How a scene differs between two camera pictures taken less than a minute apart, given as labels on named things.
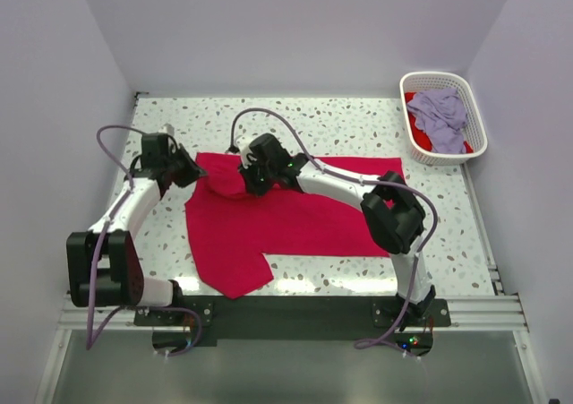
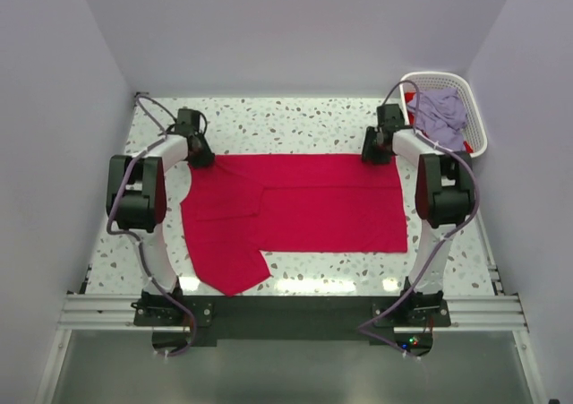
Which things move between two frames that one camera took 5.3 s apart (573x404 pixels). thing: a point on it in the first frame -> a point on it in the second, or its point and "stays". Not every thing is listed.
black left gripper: [193, 171] -> [207, 158]
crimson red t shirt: [229, 231] stays
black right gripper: [246, 174] -> [368, 153]
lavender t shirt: [441, 116] stays
